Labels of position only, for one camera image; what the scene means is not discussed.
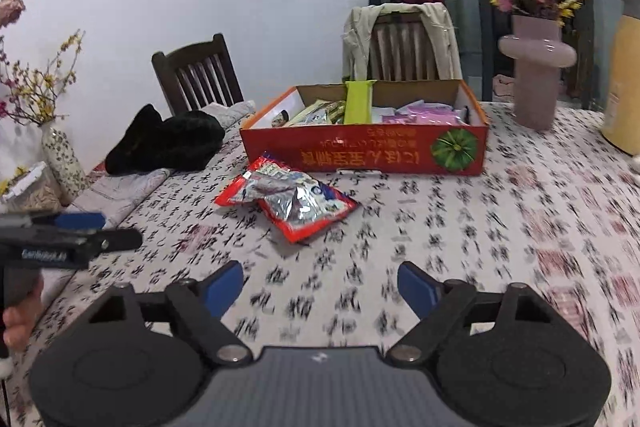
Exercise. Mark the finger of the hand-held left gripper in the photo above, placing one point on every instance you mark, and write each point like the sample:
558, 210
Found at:
120, 240
75, 221

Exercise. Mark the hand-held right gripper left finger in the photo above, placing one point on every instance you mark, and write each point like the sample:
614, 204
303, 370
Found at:
225, 289

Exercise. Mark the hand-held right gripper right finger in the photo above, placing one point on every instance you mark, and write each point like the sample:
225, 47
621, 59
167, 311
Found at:
415, 289

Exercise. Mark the red snack packet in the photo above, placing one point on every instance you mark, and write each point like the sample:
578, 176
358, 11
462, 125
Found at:
320, 217
240, 192

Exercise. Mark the red cardboard box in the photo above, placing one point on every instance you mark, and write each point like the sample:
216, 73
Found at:
360, 152

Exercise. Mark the pink snack packet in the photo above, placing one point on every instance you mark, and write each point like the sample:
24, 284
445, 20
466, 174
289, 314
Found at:
430, 114

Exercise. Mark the green snack packet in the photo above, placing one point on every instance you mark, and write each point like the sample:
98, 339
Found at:
359, 102

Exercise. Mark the pile of silver snack packets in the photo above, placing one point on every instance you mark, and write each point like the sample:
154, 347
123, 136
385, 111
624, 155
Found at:
320, 117

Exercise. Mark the person's left hand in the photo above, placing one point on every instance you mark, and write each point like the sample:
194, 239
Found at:
22, 324

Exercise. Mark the floral patterned container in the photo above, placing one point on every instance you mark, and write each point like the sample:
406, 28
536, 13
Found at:
35, 192

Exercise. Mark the small floral patterned vase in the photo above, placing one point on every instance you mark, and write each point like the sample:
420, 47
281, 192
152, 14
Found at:
62, 162

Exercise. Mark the calligraphy print tablecloth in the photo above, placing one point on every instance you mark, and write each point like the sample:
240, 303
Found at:
450, 232

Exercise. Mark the black furry cloth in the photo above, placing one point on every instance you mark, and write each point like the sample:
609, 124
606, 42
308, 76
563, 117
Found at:
165, 142

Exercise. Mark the thin yellow flower branches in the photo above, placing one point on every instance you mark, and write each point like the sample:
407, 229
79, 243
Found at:
45, 82

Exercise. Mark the dark wooden chair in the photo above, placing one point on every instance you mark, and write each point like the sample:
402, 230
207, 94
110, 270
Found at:
195, 72

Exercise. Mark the dried rose bouquet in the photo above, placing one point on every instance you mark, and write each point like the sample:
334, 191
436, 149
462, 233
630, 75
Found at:
10, 7

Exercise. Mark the brown slatted wooden chair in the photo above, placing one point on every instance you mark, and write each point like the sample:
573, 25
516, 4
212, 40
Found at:
400, 52

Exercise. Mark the pink ringed vase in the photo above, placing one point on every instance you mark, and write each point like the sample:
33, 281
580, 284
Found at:
535, 82

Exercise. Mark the chair with beige jacket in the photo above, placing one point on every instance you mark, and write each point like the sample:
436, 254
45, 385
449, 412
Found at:
357, 37

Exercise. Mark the yellow thermos jug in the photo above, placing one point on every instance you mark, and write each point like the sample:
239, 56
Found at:
625, 82

